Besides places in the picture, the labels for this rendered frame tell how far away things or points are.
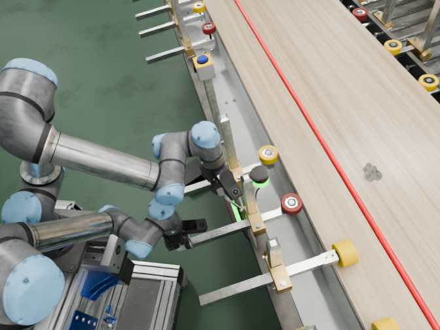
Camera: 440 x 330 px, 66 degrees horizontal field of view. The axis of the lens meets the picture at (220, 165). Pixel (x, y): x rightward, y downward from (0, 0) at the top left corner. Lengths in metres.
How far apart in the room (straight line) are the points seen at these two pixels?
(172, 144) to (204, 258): 1.37
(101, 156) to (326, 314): 1.04
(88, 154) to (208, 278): 1.50
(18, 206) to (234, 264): 1.38
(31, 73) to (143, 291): 1.43
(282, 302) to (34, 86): 1.08
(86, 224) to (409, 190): 1.11
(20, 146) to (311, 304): 1.16
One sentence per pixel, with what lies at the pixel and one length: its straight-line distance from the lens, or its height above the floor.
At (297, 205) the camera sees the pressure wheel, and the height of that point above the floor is 0.91.
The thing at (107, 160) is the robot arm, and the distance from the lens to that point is 0.84.
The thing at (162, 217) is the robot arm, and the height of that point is 1.17.
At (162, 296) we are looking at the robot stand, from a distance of 1.98.
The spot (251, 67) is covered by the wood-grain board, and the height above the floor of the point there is 0.90.
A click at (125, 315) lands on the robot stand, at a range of 2.05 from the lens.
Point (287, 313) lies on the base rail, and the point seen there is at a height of 0.70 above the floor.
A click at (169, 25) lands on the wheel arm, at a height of 0.84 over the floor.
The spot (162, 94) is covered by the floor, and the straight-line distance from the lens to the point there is 3.17.
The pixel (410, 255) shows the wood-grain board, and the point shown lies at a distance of 1.30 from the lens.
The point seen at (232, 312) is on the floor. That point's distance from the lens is 2.11.
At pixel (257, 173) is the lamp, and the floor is 1.11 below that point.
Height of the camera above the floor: 2.06
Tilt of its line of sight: 55 degrees down
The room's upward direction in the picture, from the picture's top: 16 degrees counter-clockwise
